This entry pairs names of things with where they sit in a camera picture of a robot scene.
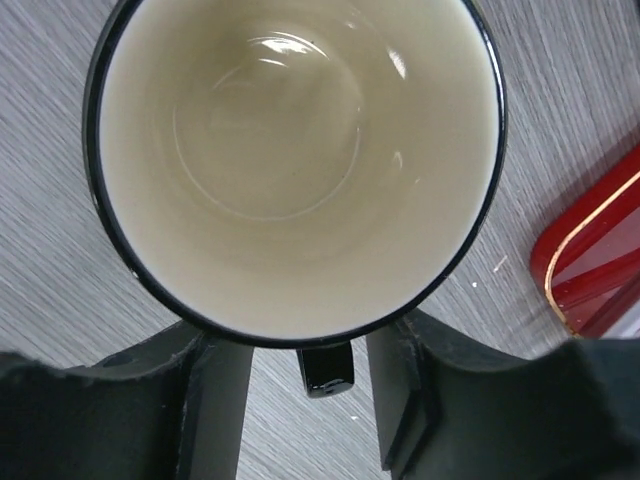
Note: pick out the red dessert tray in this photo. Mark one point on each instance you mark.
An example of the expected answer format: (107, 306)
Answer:
(586, 262)

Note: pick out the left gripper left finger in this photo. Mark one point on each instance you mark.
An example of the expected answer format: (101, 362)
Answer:
(170, 407)

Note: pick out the beige mug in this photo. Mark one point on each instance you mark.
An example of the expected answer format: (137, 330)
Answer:
(294, 174)

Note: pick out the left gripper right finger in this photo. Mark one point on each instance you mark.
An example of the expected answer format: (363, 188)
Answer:
(450, 407)

